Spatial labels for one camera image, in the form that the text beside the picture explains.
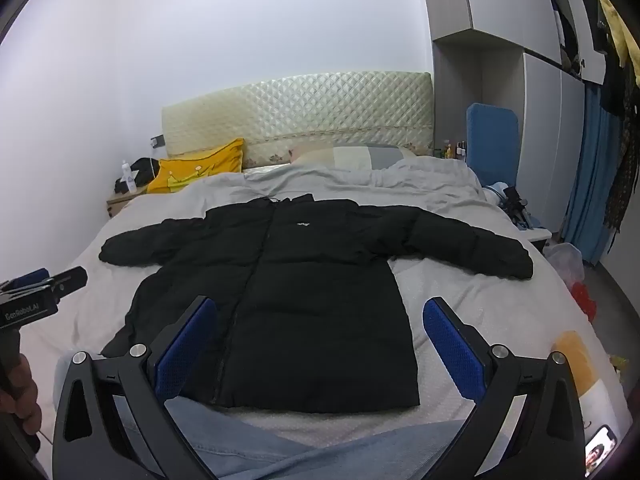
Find blue curtain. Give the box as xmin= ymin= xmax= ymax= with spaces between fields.
xmin=562 ymin=82 xmax=626 ymax=267

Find smartphone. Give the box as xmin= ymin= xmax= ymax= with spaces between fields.
xmin=584 ymin=425 xmax=619 ymax=479

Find grey wardrobe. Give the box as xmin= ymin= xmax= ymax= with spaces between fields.
xmin=417 ymin=0 xmax=608 ymax=261

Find yellow cloth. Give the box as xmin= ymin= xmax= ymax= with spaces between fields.
xmin=146 ymin=138 xmax=246 ymax=195

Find red bag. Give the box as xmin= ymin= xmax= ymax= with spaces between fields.
xmin=570 ymin=282 xmax=599 ymax=322

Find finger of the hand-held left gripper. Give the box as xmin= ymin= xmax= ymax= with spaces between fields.
xmin=9 ymin=268 xmax=51 ymax=292
xmin=42 ymin=267 xmax=89 ymax=297

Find black tripod device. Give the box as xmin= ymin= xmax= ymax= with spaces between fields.
xmin=500 ymin=185 xmax=529 ymax=229

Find white side table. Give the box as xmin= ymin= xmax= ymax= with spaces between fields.
xmin=515 ymin=225 xmax=553 ymax=252

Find clear plastic bag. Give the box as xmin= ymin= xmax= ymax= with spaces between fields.
xmin=542 ymin=242 xmax=586 ymax=287

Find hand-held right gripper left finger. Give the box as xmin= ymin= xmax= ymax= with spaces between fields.
xmin=51 ymin=296 xmax=218 ymax=480

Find dark hanging clothes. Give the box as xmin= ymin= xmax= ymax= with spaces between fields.
xmin=597 ymin=50 xmax=640 ymax=243

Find blue padded board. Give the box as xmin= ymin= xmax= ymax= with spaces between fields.
xmin=466 ymin=103 xmax=519 ymax=192

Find cream quilted headboard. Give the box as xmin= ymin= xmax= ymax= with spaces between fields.
xmin=161 ymin=71 xmax=433 ymax=171

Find person's light blue jeans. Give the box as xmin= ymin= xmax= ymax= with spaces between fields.
xmin=115 ymin=400 xmax=481 ymax=480

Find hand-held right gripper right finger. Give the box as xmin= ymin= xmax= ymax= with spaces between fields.
xmin=422 ymin=296 xmax=587 ymax=480

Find person's left hand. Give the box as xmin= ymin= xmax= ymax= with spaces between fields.
xmin=0 ymin=354 xmax=44 ymax=437

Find orange and white bag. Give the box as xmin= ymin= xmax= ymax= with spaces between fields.
xmin=552 ymin=330 xmax=622 ymax=436

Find grey and beige patchwork pillow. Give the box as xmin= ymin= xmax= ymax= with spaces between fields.
xmin=290 ymin=144 xmax=416 ymax=170

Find grey duvet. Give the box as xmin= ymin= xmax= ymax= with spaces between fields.
xmin=177 ymin=156 xmax=497 ymax=226

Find yellow garment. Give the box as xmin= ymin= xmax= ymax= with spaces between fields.
xmin=597 ymin=0 xmax=640 ymax=83

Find bed with white sheet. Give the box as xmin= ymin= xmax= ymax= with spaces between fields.
xmin=20 ymin=160 xmax=623 ymax=461

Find black puffer jacket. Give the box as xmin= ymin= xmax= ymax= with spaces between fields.
xmin=98 ymin=193 xmax=534 ymax=415

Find wooden nightstand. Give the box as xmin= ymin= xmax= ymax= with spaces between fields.
xmin=106 ymin=187 xmax=151 ymax=219

